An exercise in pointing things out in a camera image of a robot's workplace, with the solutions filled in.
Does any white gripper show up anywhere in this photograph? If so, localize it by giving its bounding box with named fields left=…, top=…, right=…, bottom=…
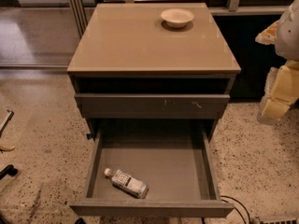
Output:
left=257, top=61, right=299, bottom=124

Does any clear plastic bottle white cap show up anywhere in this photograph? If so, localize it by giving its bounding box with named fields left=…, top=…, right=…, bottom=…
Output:
left=104, top=168, right=149, bottom=199

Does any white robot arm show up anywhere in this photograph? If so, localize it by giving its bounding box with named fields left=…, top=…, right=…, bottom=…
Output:
left=255, top=0, right=299, bottom=125

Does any open grey middle drawer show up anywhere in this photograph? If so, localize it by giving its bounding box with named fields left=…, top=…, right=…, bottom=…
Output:
left=70, top=119, right=234, bottom=217

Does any grey drawer cabinet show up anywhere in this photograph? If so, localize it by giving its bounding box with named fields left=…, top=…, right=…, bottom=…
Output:
left=67, top=3, right=240, bottom=135

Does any closed grey top drawer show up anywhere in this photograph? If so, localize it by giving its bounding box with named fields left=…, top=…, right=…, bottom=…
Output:
left=75, top=93, right=230, bottom=119

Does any white floor vent grille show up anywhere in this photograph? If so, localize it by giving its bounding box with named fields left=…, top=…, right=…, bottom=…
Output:
left=251, top=216, right=299, bottom=224

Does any white ceramic bowl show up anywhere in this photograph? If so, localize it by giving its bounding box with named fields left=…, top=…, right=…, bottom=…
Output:
left=161, top=8, right=194, bottom=29

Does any black chair caster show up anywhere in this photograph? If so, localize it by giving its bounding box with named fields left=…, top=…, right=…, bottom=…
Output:
left=0, top=164, right=18, bottom=180

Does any metal chair leg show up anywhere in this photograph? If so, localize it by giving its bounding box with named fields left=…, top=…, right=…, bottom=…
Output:
left=0, top=109, right=15, bottom=152

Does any black floor cable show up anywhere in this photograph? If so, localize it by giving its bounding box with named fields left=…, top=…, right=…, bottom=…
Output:
left=220, top=195, right=252, bottom=224

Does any metal window frame rail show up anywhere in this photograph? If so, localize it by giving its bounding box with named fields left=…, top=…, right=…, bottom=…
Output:
left=68, top=0, right=88, bottom=37

